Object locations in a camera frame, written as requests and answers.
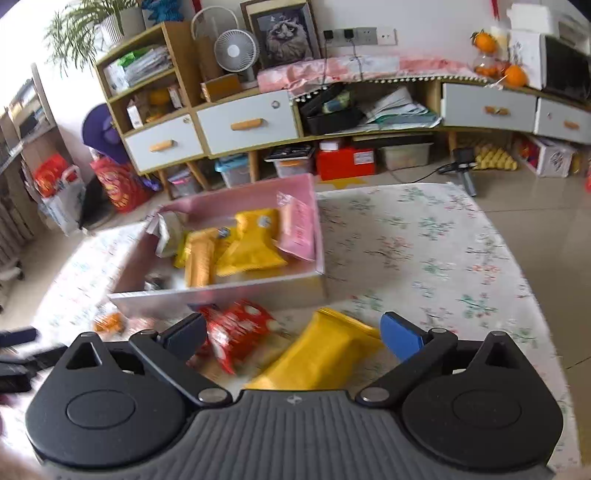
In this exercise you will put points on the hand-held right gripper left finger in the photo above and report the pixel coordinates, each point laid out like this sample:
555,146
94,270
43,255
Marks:
184,337

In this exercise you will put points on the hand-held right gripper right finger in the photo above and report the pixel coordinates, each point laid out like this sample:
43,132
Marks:
399,337

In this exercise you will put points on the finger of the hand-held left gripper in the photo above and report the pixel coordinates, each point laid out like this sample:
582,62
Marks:
46,357
16,336

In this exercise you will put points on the red snack packet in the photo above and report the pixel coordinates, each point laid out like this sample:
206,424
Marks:
240,332

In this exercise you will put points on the pink cardboard box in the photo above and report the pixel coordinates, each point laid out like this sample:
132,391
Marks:
231,295

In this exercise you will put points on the orange white snack packet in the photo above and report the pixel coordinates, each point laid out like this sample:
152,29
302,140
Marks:
108,323

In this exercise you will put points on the orange yellow snack packet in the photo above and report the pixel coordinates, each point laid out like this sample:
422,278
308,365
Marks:
201,258

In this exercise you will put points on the large yellow waffle packet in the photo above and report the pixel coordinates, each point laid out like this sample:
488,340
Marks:
318,355

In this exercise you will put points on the yellow chip packet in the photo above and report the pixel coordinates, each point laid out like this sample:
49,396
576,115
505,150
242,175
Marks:
182,251

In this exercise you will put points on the white nut packet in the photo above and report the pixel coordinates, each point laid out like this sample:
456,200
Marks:
166,233

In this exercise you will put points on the pink snack packet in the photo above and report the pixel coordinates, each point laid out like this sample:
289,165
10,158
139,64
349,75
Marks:
298,226

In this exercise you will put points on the floral cloth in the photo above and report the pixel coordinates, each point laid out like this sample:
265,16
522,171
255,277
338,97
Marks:
415,240

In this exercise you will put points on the white red shopping bag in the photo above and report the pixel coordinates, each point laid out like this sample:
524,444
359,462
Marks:
60,194

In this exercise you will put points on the small clear storage bin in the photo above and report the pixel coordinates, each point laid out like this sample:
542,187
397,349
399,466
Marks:
184,184

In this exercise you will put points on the clear bin blue lid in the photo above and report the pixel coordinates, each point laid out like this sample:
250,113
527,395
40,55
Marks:
233,173

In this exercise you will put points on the red box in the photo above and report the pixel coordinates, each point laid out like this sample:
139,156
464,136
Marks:
344,164

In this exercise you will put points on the wooden bookshelf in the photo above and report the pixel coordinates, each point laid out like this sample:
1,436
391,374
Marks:
27,138

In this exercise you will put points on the row of yellow packets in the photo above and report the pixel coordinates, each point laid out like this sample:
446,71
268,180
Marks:
496,159

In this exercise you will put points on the clear bin black lid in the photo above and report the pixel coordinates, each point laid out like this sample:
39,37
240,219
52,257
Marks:
291,161

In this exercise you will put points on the purple plush toy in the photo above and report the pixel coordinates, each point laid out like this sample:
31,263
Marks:
104,134

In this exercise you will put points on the pile of papers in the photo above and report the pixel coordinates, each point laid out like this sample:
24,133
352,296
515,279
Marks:
401,110

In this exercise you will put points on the black storage box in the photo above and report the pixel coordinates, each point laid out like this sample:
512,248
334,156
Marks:
330,115

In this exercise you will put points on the white patterned box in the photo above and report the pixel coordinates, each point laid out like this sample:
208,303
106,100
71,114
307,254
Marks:
551,157

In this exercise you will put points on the low wooden cabinet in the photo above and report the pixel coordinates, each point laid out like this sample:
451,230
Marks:
434,99

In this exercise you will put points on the brown cardboard box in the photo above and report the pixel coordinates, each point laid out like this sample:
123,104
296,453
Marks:
221,87

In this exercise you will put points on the tall wooden cabinet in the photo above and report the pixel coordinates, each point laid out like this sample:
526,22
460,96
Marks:
182,69

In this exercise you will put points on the pink cloth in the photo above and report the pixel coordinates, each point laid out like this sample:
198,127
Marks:
369,69

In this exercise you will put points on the orange fruit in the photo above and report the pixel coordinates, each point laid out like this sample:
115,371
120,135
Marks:
485,41
516,76

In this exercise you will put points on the white desk fan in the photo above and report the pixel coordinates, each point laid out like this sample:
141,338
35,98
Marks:
235,50

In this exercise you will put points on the green potted plant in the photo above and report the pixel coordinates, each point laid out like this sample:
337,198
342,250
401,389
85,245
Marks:
74,27

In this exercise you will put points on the black microwave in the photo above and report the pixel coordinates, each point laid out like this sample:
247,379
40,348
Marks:
568,69

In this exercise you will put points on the framed cat picture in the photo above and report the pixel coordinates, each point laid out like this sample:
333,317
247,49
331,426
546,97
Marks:
286,34

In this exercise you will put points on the camera on small tripod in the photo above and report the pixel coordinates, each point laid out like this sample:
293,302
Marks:
464,159

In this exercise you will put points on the white wall socket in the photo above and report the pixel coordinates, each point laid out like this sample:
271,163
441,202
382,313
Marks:
364,36

